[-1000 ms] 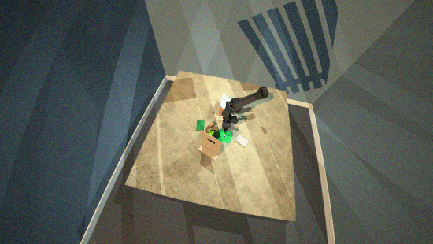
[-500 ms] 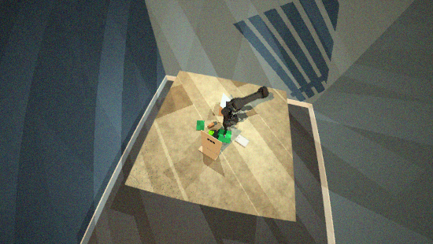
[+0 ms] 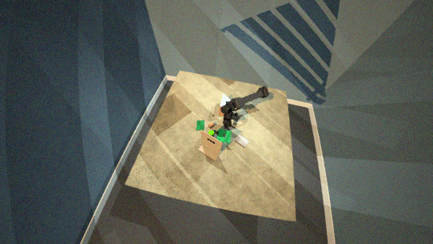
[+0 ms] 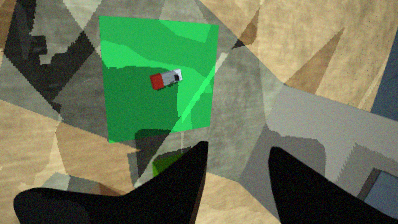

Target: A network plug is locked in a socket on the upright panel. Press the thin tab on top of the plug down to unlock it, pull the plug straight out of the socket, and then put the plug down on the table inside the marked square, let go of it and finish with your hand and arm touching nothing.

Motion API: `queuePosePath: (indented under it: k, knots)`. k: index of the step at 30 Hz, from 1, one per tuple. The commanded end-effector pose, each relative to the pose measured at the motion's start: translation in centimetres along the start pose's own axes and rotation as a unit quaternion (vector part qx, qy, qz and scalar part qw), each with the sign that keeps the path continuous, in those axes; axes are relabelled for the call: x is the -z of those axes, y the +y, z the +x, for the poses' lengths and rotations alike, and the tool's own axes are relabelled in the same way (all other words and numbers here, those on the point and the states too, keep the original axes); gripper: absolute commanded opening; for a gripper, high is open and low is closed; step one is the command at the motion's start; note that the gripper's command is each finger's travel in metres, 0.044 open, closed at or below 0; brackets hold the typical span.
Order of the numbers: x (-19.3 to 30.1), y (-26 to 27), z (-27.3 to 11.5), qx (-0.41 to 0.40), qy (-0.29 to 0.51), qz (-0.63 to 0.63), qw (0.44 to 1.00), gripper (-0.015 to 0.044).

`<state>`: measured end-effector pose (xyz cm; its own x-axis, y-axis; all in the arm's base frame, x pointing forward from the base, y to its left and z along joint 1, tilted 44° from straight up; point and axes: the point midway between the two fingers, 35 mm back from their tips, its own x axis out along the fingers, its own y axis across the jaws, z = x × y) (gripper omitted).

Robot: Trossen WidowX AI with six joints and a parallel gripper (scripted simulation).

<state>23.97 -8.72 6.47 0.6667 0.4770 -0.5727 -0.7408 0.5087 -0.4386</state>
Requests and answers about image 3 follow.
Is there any green flat square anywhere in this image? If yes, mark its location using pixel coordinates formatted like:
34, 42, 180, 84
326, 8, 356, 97
196, 120, 204, 131

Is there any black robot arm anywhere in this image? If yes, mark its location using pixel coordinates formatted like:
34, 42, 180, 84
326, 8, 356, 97
220, 86, 269, 122

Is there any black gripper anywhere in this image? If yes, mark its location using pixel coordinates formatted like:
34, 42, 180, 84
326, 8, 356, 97
223, 111, 232, 129

